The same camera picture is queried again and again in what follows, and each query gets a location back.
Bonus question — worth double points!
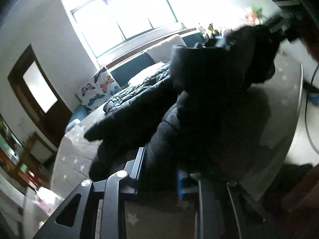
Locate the white cushion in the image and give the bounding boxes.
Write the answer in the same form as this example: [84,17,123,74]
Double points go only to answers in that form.
[147,34,187,64]

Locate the butterfly print pillow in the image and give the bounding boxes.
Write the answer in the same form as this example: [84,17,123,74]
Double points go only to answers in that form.
[75,66,122,112]

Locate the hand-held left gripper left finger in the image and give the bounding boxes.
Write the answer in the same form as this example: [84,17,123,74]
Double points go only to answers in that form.
[32,147,145,239]

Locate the pink tissue box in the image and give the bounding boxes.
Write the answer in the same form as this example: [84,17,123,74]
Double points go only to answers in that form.
[32,189,66,217]

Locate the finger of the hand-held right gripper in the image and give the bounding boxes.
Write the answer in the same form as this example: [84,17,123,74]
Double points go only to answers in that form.
[216,38,232,51]

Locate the black cable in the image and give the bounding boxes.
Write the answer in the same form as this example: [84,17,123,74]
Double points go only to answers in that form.
[303,65,319,153]

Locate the dark wooden door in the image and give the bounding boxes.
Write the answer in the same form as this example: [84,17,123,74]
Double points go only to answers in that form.
[7,43,73,147]

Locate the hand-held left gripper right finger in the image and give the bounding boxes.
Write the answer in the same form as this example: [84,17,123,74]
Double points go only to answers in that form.
[176,168,289,239]

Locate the wooden display cabinet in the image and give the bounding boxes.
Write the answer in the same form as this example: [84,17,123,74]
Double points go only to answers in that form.
[0,115,58,192]

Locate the black puffer jacket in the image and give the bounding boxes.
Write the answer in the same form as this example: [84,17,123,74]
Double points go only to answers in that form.
[84,25,282,200]

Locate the person's right forearm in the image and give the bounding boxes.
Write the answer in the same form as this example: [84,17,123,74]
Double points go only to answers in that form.
[302,33,319,61]

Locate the green-framed window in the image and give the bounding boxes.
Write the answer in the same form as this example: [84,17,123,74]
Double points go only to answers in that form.
[61,0,186,59]

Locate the star-patterned quilted bed mattress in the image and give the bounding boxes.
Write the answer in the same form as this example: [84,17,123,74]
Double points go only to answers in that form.
[50,53,305,239]

